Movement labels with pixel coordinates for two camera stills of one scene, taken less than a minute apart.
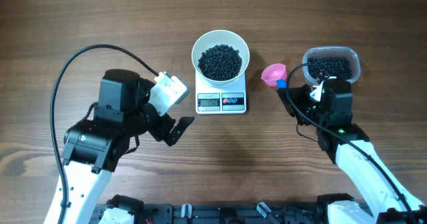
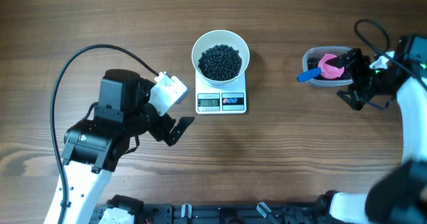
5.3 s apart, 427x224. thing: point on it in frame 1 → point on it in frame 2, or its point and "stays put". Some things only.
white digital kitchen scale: x=229 y=99 stays put
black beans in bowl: x=220 y=63 stays put
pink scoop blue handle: x=275 y=75 → x=327 y=71
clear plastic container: x=342 y=62 stays put
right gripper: x=297 y=93 → x=357 y=99
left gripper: x=161 y=132 stays put
